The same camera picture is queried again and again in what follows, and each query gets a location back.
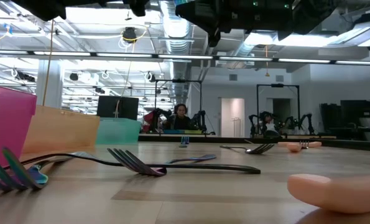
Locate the silver ventilation duct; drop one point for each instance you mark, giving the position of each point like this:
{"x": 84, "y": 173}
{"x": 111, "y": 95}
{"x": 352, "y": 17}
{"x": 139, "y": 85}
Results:
{"x": 178, "y": 46}
{"x": 250, "y": 46}

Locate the black background frame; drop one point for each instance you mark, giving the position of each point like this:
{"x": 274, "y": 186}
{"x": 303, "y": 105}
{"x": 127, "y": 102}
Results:
{"x": 278, "y": 85}
{"x": 178, "y": 81}

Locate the teal plastic bin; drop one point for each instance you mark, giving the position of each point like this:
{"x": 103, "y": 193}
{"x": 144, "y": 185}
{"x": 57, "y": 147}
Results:
{"x": 119, "y": 130}

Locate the white pillar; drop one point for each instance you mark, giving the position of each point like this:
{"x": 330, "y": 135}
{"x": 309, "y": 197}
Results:
{"x": 55, "y": 87}

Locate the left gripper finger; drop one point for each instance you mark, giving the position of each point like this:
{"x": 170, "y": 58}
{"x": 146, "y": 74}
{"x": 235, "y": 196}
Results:
{"x": 138, "y": 7}

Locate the black equipment rack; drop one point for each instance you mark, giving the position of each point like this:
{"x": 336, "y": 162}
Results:
{"x": 355, "y": 112}

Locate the white door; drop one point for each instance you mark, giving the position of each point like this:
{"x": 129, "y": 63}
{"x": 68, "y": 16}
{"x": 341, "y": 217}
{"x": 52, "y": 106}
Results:
{"x": 233, "y": 118}

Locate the red plastic bin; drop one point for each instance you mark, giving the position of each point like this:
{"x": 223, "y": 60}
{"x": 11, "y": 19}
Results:
{"x": 4, "y": 124}

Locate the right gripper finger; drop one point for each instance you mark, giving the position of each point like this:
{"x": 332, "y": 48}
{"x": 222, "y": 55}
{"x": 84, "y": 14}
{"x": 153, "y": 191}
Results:
{"x": 215, "y": 37}

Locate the black metal fork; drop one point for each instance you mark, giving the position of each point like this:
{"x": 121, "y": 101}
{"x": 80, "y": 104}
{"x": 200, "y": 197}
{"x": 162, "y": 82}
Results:
{"x": 219, "y": 168}

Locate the scattered forks on table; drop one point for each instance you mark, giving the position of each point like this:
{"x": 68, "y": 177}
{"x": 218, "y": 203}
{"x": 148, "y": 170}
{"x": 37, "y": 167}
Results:
{"x": 365, "y": 145}

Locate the person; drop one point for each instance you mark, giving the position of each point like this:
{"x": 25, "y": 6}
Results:
{"x": 268, "y": 123}
{"x": 180, "y": 119}

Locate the orange plastic bin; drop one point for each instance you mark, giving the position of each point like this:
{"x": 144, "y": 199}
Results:
{"x": 60, "y": 130}

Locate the ceiling light strip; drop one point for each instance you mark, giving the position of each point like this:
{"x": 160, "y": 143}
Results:
{"x": 125, "y": 55}

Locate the red background object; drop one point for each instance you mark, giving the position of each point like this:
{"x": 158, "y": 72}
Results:
{"x": 148, "y": 119}

